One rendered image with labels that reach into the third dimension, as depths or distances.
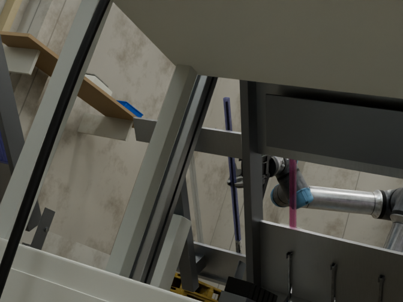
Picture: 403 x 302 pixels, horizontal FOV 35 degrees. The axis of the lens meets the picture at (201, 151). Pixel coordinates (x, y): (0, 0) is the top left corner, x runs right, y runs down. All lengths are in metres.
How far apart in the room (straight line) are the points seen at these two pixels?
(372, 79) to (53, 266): 0.52
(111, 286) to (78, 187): 6.37
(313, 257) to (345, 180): 9.18
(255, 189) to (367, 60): 0.65
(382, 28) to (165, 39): 0.38
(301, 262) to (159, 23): 0.77
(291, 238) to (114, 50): 5.88
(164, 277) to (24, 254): 0.91
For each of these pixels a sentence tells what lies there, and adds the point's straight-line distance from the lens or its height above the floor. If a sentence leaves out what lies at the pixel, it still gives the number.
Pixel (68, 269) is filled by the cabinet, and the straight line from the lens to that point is 0.75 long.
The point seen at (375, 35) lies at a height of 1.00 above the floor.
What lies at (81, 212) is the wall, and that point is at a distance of 7.20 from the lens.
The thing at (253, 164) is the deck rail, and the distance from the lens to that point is 1.45.
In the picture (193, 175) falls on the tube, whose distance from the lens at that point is 1.73.
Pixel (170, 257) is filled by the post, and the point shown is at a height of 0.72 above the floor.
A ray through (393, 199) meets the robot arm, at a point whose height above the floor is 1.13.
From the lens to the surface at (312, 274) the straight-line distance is 1.56.
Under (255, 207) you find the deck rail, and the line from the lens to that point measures 1.50.
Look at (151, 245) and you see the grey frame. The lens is 1.18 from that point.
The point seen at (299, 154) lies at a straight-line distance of 1.42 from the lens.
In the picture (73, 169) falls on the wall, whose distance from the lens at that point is 6.96.
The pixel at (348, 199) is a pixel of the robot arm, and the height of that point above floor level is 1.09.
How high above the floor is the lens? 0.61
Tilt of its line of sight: 13 degrees up
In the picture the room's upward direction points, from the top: 18 degrees clockwise
